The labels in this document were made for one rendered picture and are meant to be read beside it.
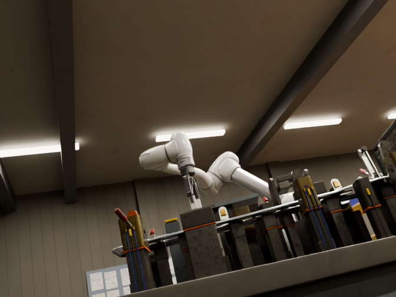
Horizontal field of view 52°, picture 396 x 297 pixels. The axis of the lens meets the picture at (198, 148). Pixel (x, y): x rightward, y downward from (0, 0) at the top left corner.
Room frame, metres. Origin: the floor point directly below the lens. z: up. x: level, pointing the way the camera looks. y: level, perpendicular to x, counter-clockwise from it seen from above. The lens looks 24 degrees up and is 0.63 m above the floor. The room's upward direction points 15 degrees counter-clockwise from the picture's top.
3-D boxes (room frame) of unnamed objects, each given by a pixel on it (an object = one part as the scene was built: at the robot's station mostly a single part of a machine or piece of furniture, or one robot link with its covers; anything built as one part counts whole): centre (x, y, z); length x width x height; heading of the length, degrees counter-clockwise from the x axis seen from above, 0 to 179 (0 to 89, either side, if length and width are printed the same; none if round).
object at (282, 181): (1.87, -0.37, 0.95); 0.18 x 0.13 x 0.49; 91
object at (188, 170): (1.98, 0.08, 1.36); 0.08 x 0.07 x 0.09; 167
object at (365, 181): (1.49, -0.55, 0.84); 0.10 x 0.05 x 0.29; 1
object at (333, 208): (1.67, -0.46, 0.84); 0.12 x 0.05 x 0.29; 1
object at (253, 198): (1.99, -0.04, 1.16); 0.37 x 0.14 x 0.02; 91
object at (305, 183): (1.48, -0.34, 0.87); 0.12 x 0.07 x 0.35; 1
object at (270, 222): (1.66, -0.20, 0.84); 0.12 x 0.05 x 0.29; 1
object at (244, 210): (1.83, -0.11, 0.89); 0.12 x 0.08 x 0.38; 1
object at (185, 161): (1.98, 0.08, 1.43); 0.09 x 0.09 x 0.06
